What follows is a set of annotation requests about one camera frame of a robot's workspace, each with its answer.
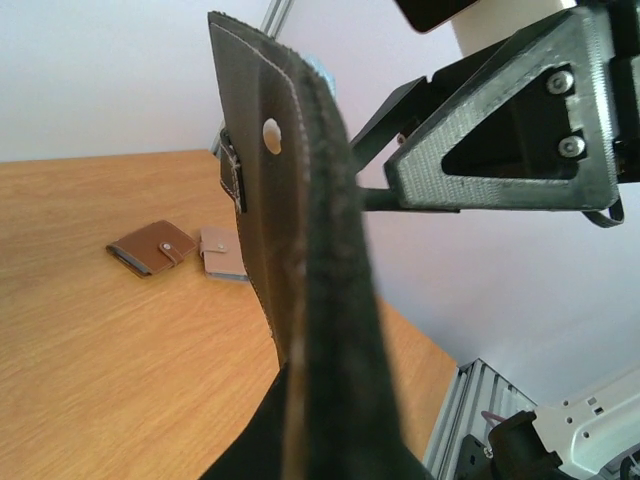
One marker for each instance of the aluminium rail frame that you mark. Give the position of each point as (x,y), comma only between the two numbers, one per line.
(477,398)

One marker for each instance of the beige card holder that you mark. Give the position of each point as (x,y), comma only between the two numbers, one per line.
(220,252)

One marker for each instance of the right corner aluminium post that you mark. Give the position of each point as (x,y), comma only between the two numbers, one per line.
(276,16)

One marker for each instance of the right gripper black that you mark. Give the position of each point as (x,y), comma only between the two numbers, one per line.
(539,126)

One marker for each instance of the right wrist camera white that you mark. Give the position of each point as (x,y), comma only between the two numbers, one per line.
(479,24)

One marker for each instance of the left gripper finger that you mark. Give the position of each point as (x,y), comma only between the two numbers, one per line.
(257,453)

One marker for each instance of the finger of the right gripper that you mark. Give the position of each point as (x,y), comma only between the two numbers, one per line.
(427,114)

